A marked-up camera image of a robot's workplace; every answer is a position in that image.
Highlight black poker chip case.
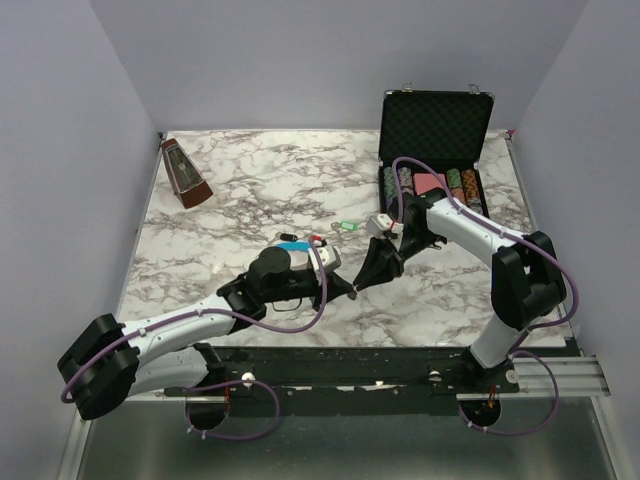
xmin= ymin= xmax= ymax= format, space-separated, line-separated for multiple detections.
xmin=378 ymin=88 xmax=495 ymax=216

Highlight key with green tag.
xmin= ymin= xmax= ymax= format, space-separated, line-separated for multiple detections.
xmin=331 ymin=221 xmax=357 ymax=235

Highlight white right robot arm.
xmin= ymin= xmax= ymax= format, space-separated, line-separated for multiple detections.
xmin=354 ymin=188 xmax=567 ymax=392

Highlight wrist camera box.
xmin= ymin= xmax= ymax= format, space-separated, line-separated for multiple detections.
xmin=308 ymin=235 xmax=342 ymax=276
xmin=366 ymin=213 xmax=404 ymax=239

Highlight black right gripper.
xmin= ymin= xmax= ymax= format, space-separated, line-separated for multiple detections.
xmin=352 ymin=228 xmax=442 ymax=292

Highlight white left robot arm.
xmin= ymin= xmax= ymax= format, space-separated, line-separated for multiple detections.
xmin=57 ymin=246 xmax=356 ymax=420

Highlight brown wooden metronome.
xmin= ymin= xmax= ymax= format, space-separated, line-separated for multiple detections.
xmin=160 ymin=139 xmax=213 ymax=209

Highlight pink playing card deck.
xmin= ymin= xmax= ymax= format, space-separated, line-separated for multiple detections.
xmin=413 ymin=173 xmax=447 ymax=196

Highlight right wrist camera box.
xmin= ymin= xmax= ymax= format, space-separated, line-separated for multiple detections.
xmin=366 ymin=213 xmax=404 ymax=239

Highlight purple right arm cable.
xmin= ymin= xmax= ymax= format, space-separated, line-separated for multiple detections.
xmin=392 ymin=157 xmax=584 ymax=436

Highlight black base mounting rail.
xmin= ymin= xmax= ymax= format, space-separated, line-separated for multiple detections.
xmin=164 ymin=344 xmax=611 ymax=419

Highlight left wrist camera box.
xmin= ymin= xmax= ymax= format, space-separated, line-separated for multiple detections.
xmin=308 ymin=235 xmax=342 ymax=276

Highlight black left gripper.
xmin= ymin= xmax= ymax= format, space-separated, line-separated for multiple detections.
xmin=264 ymin=270 xmax=353 ymax=312

